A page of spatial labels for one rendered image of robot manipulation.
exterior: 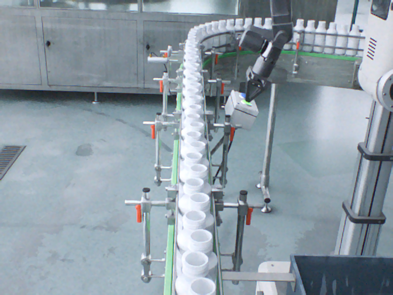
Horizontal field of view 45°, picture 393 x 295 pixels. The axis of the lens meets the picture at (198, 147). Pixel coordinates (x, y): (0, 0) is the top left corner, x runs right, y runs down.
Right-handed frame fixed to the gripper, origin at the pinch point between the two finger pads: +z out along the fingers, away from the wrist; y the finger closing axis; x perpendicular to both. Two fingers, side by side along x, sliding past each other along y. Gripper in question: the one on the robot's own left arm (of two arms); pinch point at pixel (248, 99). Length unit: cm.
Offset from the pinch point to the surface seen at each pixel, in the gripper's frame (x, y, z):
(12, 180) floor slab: -89, -143, 152
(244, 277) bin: 1, 62, 20
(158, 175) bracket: -18.8, 12.6, 29.6
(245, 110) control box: -0.1, 3.9, 2.6
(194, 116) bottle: -17.6, 25.2, 2.9
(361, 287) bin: 30, 56, 17
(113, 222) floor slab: -19, -95, 126
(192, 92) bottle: -18.3, 6.7, 2.4
